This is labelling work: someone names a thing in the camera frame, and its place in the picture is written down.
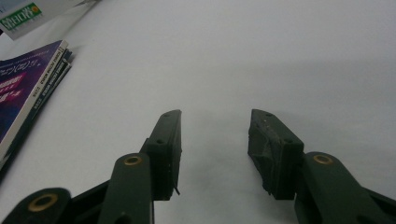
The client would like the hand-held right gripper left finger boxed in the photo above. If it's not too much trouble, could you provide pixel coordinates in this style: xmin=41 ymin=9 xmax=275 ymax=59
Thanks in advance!
xmin=139 ymin=108 xmax=183 ymax=202

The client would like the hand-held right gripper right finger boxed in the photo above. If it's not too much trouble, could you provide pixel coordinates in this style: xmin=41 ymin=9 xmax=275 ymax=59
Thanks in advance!
xmin=247 ymin=108 xmax=305 ymax=201

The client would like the dark illustrated magazine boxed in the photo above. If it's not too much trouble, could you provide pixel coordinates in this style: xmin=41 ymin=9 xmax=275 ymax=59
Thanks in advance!
xmin=0 ymin=48 xmax=73 ymax=185

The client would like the magazine with purple back cover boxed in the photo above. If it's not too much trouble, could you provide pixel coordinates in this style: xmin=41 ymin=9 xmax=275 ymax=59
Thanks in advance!
xmin=0 ymin=39 xmax=69 ymax=162

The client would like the white book with picture grid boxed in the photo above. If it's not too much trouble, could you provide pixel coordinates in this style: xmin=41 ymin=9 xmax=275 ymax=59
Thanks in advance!
xmin=0 ymin=0 xmax=102 ymax=41

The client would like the white table cover sheet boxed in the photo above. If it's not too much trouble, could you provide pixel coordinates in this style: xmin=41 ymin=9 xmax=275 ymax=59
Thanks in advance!
xmin=0 ymin=0 xmax=396 ymax=224

